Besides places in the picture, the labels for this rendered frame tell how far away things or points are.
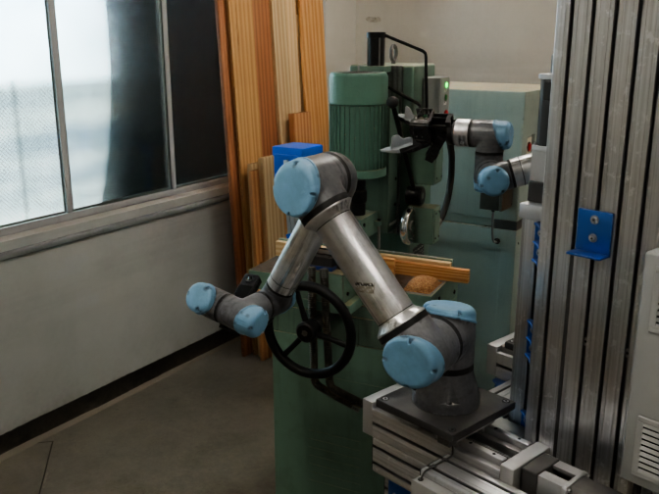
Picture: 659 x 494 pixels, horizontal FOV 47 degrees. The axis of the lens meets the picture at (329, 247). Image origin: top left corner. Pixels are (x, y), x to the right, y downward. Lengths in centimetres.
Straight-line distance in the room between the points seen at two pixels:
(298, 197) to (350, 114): 73
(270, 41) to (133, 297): 147
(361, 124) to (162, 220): 163
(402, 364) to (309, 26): 299
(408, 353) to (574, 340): 36
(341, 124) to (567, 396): 102
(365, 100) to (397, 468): 103
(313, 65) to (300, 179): 278
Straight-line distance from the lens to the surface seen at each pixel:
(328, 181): 156
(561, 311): 167
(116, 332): 357
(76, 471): 318
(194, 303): 183
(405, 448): 181
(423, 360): 151
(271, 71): 403
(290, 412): 251
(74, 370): 346
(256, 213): 374
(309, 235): 176
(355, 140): 224
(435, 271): 231
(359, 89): 222
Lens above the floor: 161
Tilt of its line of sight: 15 degrees down
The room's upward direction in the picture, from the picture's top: straight up
